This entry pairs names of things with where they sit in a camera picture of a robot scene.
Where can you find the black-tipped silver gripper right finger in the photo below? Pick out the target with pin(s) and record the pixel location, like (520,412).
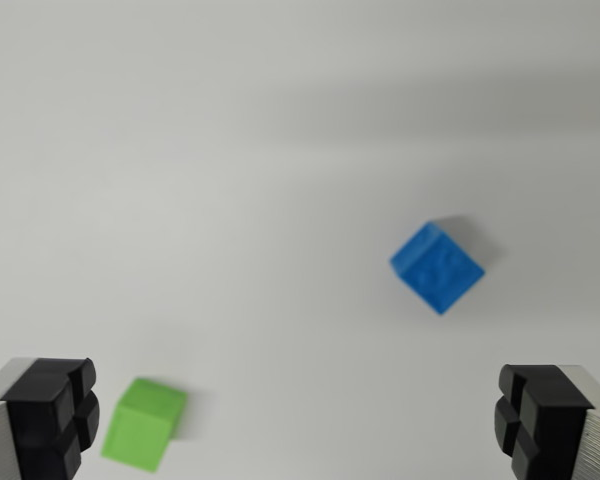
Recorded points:
(550,420)

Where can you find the green embossed soft cube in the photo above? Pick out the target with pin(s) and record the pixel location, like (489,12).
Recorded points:
(140,430)

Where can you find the blue embossed soft cube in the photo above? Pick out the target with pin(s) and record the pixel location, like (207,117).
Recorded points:
(437,267)

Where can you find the black-tipped silver gripper left finger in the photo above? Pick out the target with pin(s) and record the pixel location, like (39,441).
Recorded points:
(35,415)

